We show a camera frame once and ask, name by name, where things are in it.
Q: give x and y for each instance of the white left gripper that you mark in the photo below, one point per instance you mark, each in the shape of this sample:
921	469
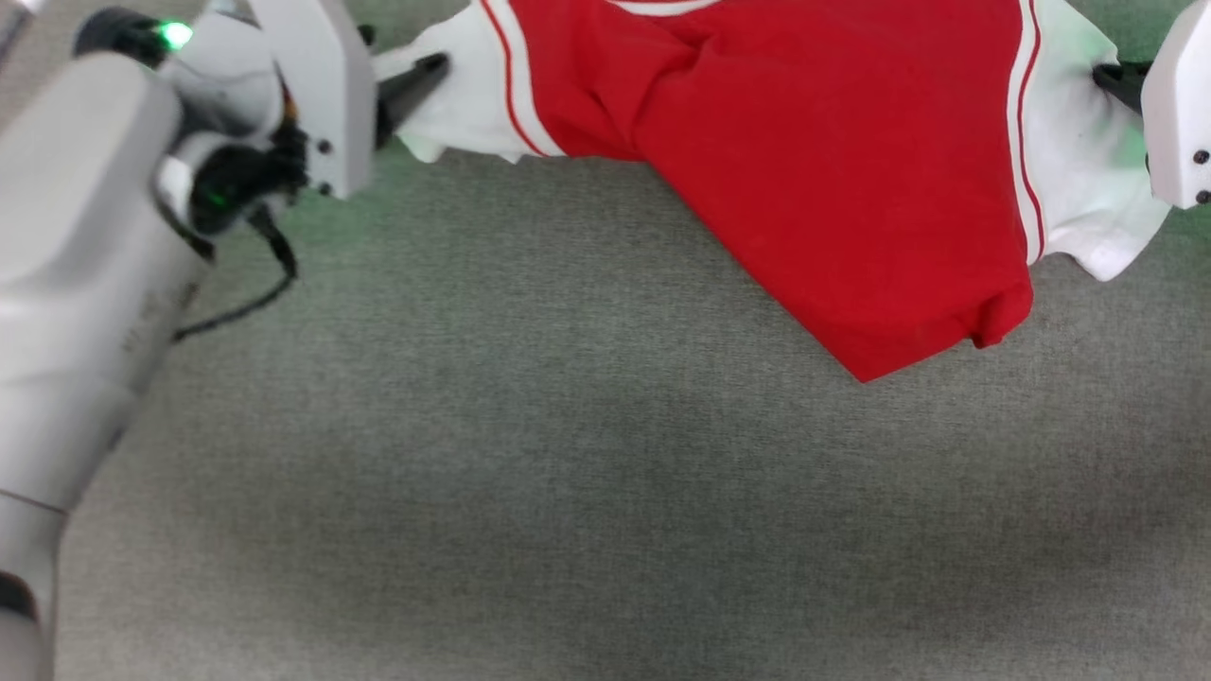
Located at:
331	95

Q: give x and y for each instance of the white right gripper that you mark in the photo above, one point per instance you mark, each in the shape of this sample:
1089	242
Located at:
1183	113

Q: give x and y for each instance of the red and white garment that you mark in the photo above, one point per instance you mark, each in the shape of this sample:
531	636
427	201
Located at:
804	142

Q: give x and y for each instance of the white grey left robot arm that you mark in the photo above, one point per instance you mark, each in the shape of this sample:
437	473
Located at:
76	284

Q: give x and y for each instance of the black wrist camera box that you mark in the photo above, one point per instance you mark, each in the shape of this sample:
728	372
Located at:
241	180

